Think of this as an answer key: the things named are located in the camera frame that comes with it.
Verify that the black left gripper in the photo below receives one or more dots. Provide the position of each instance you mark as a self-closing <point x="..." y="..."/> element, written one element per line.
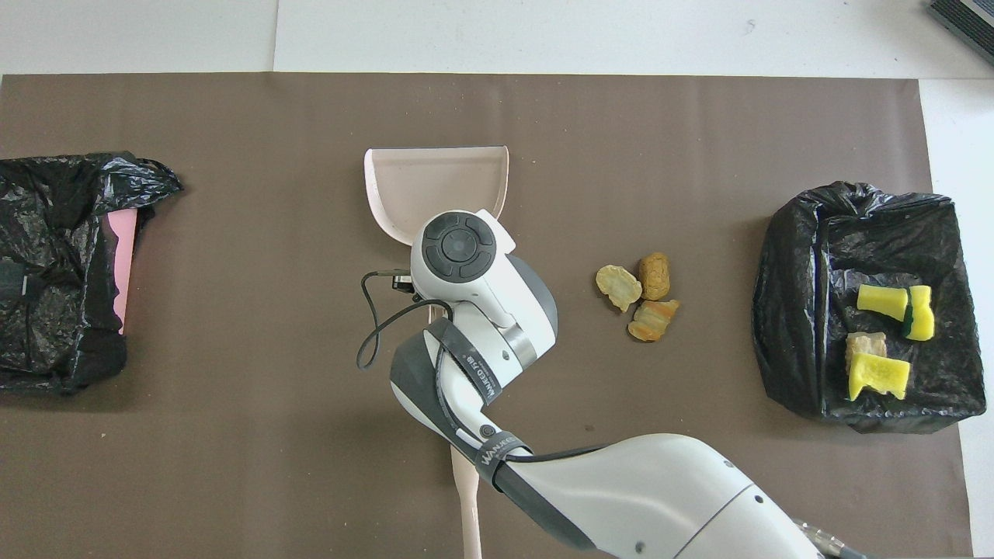
<point x="15" y="281"/>

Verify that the beige plastic dustpan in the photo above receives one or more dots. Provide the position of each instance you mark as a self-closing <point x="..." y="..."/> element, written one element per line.
<point x="435" y="186"/>

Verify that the orange striped bread piece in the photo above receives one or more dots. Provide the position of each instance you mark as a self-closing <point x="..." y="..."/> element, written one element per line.
<point x="652" y="321"/>

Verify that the brown bread roll piece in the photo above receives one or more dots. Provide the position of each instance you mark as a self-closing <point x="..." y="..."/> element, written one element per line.
<point x="655" y="276"/>

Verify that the yellow green sponge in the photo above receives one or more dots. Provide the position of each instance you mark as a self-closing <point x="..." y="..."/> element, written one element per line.
<point x="881" y="301"/>

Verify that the notched yellow sponge piece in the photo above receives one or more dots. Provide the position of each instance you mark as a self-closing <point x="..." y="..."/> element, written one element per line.
<point x="877" y="376"/>

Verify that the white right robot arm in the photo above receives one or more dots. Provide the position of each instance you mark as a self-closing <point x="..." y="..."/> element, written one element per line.
<point x="660" y="497"/>

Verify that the black bag lining pink bin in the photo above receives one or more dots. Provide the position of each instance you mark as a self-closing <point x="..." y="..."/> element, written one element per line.
<point x="46" y="210"/>

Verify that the pink plastic bin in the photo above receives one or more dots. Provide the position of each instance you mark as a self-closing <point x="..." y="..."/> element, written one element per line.
<point x="120" y="256"/>

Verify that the black bag fully covering bin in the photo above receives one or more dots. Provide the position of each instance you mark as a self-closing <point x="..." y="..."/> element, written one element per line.
<point x="800" y="310"/>

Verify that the brown paper table mat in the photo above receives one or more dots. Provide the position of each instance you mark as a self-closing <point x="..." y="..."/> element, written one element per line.
<point x="233" y="466"/>

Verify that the dark grey ribbed device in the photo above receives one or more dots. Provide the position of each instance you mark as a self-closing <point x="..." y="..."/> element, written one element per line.
<point x="967" y="19"/>

